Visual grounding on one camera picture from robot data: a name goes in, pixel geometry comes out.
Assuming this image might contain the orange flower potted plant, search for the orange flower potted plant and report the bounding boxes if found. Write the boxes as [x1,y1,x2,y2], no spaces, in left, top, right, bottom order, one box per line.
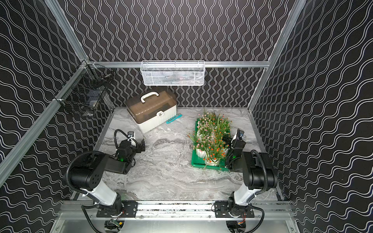
[214,133,232,158]

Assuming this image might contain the green grass potted plant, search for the green grass potted plant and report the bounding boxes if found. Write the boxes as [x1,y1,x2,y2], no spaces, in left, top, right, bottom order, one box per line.
[215,114,231,135]

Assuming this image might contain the red flower potted plant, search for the red flower potted plant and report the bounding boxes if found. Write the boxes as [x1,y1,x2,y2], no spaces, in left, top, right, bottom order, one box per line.
[204,139,223,167]

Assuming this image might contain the pink red flower plant pot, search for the pink red flower plant pot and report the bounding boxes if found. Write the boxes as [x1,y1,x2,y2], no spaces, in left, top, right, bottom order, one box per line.
[188,132,207,159]

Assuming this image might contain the pink flower potted plant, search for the pink flower potted plant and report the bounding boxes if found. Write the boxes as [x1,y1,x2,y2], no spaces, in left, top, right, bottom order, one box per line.
[198,110,216,128]

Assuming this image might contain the green plastic storage tray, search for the green plastic storage tray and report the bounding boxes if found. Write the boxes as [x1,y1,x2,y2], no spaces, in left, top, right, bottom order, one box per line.
[191,115,228,171]

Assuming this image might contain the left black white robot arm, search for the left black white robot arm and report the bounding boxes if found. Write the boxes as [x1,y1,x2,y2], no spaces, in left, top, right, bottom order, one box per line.
[65,129,146,217]

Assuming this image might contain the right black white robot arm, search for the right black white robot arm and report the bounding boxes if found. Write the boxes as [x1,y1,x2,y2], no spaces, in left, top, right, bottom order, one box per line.
[224,129,277,217]

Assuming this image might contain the white box brown lid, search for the white box brown lid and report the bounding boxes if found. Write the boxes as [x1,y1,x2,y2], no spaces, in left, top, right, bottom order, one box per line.
[125,87,177,133]

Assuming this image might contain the teal utility knife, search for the teal utility knife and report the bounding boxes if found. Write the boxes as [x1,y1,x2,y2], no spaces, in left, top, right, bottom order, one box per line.
[166,113,183,124]

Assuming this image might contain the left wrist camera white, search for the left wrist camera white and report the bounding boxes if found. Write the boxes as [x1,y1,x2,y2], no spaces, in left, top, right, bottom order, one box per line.
[127,131,135,141]

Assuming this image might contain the black wire wall basket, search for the black wire wall basket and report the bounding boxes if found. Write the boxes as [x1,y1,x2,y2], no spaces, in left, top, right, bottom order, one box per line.
[56,64,115,117]

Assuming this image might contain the white wire wall basket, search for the white wire wall basket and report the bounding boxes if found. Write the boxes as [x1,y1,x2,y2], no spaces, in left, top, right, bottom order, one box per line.
[140,60,206,86]

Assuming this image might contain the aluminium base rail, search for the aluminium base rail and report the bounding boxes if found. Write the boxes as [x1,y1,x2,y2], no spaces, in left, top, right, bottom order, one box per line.
[58,199,295,221]

